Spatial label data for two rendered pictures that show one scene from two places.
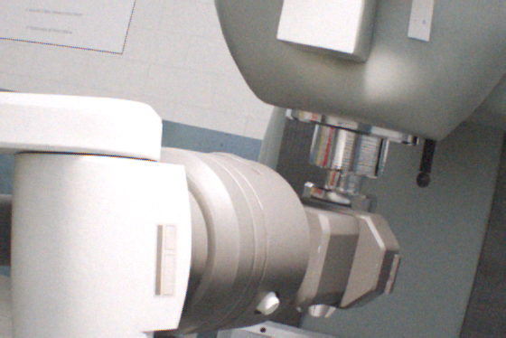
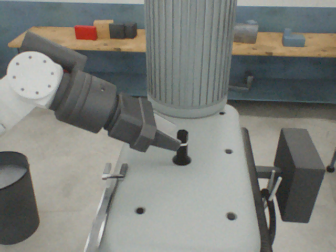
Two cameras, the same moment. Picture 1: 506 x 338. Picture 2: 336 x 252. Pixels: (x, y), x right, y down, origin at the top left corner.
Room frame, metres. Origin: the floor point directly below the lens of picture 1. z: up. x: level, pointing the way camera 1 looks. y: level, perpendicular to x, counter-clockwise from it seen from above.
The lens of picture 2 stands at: (0.07, 0.08, 2.30)
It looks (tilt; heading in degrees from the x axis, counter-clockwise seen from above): 33 degrees down; 347
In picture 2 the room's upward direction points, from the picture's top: straight up
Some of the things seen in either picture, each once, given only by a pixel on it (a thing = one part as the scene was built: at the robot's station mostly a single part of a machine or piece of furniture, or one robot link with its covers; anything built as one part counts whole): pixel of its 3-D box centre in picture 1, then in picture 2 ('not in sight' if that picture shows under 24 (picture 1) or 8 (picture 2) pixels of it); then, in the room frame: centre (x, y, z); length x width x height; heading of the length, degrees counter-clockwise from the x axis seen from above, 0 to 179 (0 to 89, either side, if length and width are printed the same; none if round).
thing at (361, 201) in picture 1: (341, 196); not in sight; (0.56, -0.06, 1.26); 0.05 x 0.05 x 0.01
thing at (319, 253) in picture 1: (252, 249); not in sight; (0.49, -0.01, 1.23); 0.13 x 0.12 x 0.10; 59
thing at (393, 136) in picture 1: (354, 126); not in sight; (0.56, -0.06, 1.31); 0.09 x 0.09 x 0.01
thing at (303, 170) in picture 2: not in sight; (296, 174); (0.75, -0.47, 1.62); 0.20 x 0.09 x 0.21; 163
